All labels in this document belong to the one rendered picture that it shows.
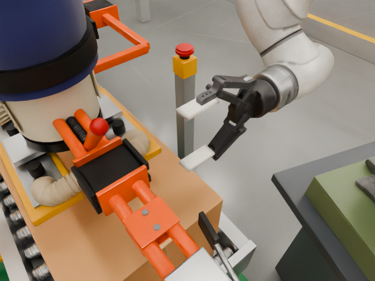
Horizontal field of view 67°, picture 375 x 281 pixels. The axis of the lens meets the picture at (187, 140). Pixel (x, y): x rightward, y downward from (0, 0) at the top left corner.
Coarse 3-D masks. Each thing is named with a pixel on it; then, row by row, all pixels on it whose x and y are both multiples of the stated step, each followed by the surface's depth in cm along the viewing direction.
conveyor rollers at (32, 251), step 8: (0, 176) 126; (0, 184) 121; (8, 200) 116; (8, 208) 117; (16, 216) 111; (16, 224) 112; (24, 232) 107; (24, 240) 107; (32, 248) 102; (224, 248) 103; (32, 256) 102; (216, 256) 101; (40, 264) 99; (32, 272) 97; (40, 272) 97; (48, 272) 98; (40, 280) 98
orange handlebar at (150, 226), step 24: (120, 24) 77; (144, 48) 70; (96, 72) 65; (72, 144) 48; (144, 192) 42; (120, 216) 39; (144, 216) 39; (168, 216) 39; (144, 240) 36; (192, 240) 37; (168, 264) 35
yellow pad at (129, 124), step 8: (112, 120) 69; (120, 120) 65; (128, 120) 69; (112, 128) 65; (120, 128) 64; (128, 128) 67; (136, 128) 67; (112, 136) 65; (120, 136) 65; (152, 144) 64; (152, 152) 63; (160, 152) 64
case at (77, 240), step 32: (0, 160) 79; (64, 160) 79; (160, 160) 79; (160, 192) 72; (192, 192) 72; (32, 224) 66; (64, 224) 66; (96, 224) 66; (192, 224) 66; (64, 256) 61; (96, 256) 61; (128, 256) 61
